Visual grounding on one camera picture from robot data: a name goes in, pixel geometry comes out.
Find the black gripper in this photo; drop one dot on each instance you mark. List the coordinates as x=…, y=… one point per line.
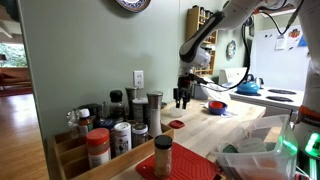
x=183, y=87

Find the clear plastic container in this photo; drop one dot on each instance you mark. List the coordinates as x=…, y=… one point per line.
x=177, y=112

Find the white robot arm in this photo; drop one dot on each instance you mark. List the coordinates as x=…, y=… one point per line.
x=233, y=16

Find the orange plastic cup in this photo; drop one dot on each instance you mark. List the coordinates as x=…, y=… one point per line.
x=216, y=104

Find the red plastic lid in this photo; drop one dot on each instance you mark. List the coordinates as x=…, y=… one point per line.
x=176, y=124

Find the steel pepper grinder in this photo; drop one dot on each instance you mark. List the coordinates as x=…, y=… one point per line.
x=154, y=100

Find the blue plastic funnel bowl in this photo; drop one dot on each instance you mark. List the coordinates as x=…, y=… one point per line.
x=217, y=111

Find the spice jar black lid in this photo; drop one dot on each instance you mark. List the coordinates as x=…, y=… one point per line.
x=163, y=154

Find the glass jar grey lid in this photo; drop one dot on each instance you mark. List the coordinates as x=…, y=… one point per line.
x=139, y=134

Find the red silicone mat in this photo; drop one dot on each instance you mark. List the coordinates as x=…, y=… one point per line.
x=186, y=165

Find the white spice shaker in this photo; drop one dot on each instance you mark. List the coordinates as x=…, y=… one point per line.
x=123, y=142

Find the blue tea kettle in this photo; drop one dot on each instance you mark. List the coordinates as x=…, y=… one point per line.
x=248, y=85

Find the spice jar orange lid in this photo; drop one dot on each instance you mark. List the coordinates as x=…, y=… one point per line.
x=98, y=147

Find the white stove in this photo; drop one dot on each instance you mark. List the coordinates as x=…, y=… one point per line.
x=277, y=101

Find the clear plastic storage bin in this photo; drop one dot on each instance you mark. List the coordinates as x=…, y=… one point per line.
x=260, y=149

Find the white refrigerator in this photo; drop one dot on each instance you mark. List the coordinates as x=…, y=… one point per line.
x=281, y=60

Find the wooden spice rack tray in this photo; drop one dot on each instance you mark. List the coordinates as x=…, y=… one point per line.
x=71, y=158

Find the white wall outlet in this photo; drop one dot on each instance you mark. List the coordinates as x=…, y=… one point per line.
x=138, y=78

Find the wooden wall shelf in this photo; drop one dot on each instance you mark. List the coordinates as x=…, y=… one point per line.
x=197, y=16

